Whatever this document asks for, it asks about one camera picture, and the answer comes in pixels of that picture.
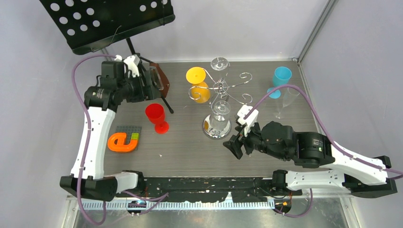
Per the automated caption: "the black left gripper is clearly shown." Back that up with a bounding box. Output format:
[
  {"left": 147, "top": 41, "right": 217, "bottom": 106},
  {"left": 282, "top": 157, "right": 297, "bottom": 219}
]
[{"left": 118, "top": 70, "right": 161, "bottom": 103}]

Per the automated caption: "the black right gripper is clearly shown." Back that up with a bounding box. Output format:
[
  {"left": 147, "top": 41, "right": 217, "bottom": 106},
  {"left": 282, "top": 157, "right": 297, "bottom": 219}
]
[{"left": 222, "top": 119, "right": 288, "bottom": 161}]

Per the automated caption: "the red wine glass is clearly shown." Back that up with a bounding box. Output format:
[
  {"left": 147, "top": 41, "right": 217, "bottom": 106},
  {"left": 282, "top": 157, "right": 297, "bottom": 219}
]
[{"left": 145, "top": 103, "right": 169, "bottom": 134}]

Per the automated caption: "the blue wine glass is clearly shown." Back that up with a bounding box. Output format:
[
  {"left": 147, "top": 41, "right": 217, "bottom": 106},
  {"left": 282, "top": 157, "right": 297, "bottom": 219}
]
[{"left": 267, "top": 66, "right": 292, "bottom": 99}]

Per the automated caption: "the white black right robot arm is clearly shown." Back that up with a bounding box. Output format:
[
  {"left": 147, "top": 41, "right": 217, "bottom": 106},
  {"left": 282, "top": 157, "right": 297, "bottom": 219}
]
[{"left": 223, "top": 121, "right": 398, "bottom": 199}]

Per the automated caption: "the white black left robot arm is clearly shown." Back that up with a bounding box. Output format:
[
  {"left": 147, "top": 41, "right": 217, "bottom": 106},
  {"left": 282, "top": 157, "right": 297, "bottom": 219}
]
[{"left": 59, "top": 57, "right": 161, "bottom": 202}]

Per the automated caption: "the chrome wine glass rack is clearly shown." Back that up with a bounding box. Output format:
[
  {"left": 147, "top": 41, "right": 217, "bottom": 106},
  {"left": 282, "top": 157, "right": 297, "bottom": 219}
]
[{"left": 186, "top": 66, "right": 252, "bottom": 140}]

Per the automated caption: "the clear ribbed wine glass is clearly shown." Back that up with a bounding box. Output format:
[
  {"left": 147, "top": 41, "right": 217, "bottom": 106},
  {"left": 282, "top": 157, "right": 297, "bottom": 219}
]
[{"left": 209, "top": 100, "right": 231, "bottom": 131}]

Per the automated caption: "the yellow wine glass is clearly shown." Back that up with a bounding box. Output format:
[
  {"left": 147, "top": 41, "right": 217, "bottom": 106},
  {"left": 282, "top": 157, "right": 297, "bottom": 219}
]
[{"left": 186, "top": 66, "right": 211, "bottom": 104}]

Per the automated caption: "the brown wooden metronome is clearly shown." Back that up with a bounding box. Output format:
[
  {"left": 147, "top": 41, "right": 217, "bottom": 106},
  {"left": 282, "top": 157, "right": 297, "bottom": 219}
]
[{"left": 149, "top": 62, "right": 170, "bottom": 98}]

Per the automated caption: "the grey building baseplate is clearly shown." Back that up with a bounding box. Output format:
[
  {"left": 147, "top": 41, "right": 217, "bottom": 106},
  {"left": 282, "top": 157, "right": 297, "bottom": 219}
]
[{"left": 115, "top": 125, "right": 142, "bottom": 151}]

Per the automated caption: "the lime green building brick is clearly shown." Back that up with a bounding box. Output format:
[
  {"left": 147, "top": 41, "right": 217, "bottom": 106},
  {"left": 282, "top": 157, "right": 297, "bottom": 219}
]
[{"left": 131, "top": 133, "right": 139, "bottom": 140}]

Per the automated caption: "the orange curved toy tube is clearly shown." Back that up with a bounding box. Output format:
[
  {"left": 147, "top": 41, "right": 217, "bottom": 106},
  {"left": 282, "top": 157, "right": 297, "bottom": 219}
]
[{"left": 107, "top": 133, "right": 137, "bottom": 153}]

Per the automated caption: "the black music stand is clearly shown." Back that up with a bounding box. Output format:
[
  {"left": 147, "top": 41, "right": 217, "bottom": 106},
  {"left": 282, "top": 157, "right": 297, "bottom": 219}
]
[{"left": 39, "top": 0, "right": 176, "bottom": 114}]

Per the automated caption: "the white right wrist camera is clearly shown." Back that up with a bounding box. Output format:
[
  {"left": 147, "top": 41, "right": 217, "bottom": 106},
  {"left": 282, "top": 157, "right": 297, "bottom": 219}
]
[{"left": 236, "top": 104, "right": 259, "bottom": 137}]

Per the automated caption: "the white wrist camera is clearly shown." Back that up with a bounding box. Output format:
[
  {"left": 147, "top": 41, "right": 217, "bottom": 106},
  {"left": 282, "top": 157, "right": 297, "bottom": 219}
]
[
  {"left": 114, "top": 54, "right": 140, "bottom": 77},
  {"left": 236, "top": 104, "right": 259, "bottom": 137}
]

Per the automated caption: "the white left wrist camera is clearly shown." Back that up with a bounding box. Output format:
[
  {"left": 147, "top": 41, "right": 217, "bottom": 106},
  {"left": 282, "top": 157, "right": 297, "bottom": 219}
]
[{"left": 114, "top": 54, "right": 140, "bottom": 77}]

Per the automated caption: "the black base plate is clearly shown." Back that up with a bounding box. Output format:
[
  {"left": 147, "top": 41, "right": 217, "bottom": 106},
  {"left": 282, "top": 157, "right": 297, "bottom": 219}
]
[{"left": 128, "top": 177, "right": 302, "bottom": 203}]

